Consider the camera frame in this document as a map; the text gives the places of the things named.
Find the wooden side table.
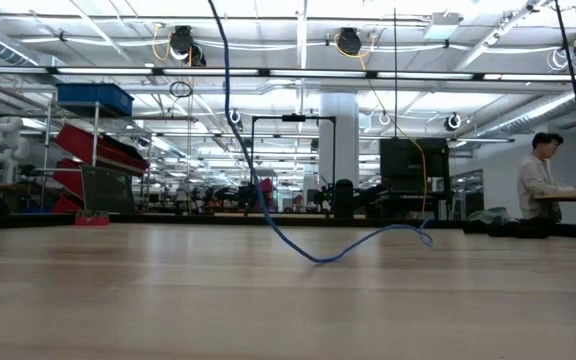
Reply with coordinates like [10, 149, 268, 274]
[532, 187, 576, 203]

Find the person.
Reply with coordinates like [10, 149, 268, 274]
[516, 131, 576, 224]

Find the metal shelf rack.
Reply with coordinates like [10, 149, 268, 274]
[39, 99, 154, 215]

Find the black aluminium table frame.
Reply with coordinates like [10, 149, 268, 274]
[0, 212, 576, 240]

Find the thin vertical pole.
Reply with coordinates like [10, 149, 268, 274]
[392, 7, 399, 139]

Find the white building column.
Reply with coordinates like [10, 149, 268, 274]
[317, 92, 361, 209]

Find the red plastic bin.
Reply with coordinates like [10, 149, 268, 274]
[53, 122, 150, 176]
[50, 194, 80, 215]
[51, 158, 83, 197]

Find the blue plastic tote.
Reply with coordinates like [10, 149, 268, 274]
[56, 82, 135, 117]

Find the black monitor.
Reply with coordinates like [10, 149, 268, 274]
[378, 137, 452, 194]

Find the black camera gantry frame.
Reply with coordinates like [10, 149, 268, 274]
[250, 114, 338, 211]

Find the blue cord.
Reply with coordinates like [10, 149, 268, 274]
[206, 0, 435, 265]

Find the black hanging cable loop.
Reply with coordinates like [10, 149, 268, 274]
[168, 79, 195, 99]

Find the small red box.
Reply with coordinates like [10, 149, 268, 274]
[73, 209, 111, 227]

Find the yellow reel cable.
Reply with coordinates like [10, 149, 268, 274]
[334, 33, 428, 214]

